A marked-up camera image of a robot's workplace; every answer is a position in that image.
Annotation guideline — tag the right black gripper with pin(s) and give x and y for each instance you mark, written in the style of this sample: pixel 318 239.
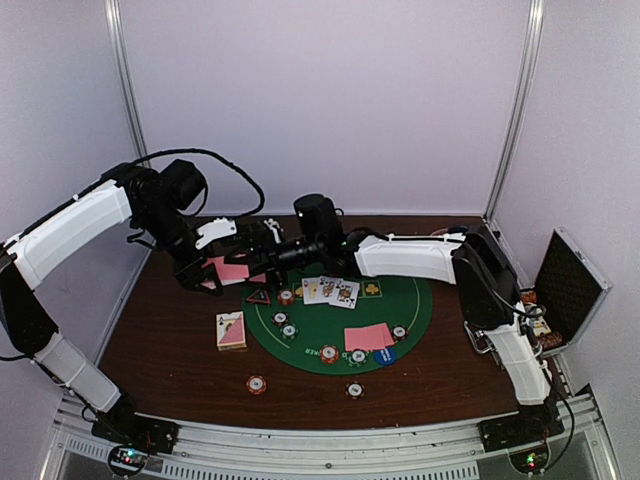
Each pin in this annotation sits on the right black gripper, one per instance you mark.
pixel 262 245

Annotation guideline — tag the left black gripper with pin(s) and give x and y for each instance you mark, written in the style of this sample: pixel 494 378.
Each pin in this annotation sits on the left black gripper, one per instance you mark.
pixel 189 277

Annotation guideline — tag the red card deck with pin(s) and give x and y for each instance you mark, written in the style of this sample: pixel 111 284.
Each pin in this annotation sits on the red card deck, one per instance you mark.
pixel 228 273

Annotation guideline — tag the black red triangular dealer button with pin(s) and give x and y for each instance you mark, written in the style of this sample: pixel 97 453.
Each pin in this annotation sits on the black red triangular dealer button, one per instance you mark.
pixel 259 297

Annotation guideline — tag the red chips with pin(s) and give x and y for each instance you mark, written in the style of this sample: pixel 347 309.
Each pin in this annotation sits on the red chips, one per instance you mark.
pixel 329 354
pixel 286 297

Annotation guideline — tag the green chip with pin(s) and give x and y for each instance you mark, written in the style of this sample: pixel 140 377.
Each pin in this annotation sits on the green chip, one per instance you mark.
pixel 289 331
pixel 357 357

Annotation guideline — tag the face up king card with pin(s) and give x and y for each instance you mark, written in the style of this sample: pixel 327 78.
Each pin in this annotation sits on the face up king card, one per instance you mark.
pixel 345 294

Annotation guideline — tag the orange poker chip stack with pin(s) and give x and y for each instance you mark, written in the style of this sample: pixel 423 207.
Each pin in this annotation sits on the orange poker chip stack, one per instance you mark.
pixel 256 384

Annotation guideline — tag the red playing card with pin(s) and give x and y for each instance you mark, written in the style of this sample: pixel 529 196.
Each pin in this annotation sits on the red playing card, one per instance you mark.
pixel 386 335
pixel 260 279

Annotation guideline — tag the brown poker chip stack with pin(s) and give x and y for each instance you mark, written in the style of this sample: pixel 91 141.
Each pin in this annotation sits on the brown poker chip stack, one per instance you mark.
pixel 355 390

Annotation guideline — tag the blue small blind button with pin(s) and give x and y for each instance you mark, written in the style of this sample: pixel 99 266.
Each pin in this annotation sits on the blue small blind button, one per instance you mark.
pixel 385 357

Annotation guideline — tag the face up ace card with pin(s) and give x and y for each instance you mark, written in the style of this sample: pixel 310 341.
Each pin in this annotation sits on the face up ace card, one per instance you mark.
pixel 311 290

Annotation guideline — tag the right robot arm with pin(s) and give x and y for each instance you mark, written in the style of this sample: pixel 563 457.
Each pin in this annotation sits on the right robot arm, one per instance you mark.
pixel 372 254

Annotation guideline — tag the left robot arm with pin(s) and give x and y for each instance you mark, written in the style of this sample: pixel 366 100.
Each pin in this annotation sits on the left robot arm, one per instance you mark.
pixel 151 201

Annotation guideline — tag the card deck box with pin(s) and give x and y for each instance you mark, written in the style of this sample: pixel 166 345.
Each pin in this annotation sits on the card deck box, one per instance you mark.
pixel 230 331

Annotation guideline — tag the round green poker mat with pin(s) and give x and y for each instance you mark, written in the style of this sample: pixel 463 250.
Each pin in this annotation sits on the round green poker mat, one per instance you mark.
pixel 388 299

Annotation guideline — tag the dark blue mug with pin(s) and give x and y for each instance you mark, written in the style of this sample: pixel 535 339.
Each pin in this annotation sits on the dark blue mug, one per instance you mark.
pixel 459 229

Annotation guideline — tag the aluminium poker chip case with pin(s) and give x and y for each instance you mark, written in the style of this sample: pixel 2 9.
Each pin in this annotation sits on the aluminium poker chip case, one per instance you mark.
pixel 566 294

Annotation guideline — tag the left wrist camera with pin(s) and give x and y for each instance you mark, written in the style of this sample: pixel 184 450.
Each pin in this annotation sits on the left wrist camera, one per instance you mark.
pixel 222 230

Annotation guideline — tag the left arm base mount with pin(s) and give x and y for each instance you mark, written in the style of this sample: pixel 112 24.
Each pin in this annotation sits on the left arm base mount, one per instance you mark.
pixel 143 433

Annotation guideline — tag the left aluminium frame post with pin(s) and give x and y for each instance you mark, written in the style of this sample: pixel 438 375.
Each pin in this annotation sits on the left aluminium frame post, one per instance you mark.
pixel 117 38

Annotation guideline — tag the aluminium frame post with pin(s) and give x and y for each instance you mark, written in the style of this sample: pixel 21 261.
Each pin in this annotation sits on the aluminium frame post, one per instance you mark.
pixel 117 38
pixel 528 66

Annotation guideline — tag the right aluminium frame post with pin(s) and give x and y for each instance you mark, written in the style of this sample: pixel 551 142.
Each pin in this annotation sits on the right aluminium frame post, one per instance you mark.
pixel 528 66

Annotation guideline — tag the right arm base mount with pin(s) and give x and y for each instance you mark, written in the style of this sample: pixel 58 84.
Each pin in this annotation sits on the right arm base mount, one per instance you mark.
pixel 516 430

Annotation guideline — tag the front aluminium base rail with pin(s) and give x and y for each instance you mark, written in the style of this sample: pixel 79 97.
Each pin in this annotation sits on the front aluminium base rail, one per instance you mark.
pixel 452 450

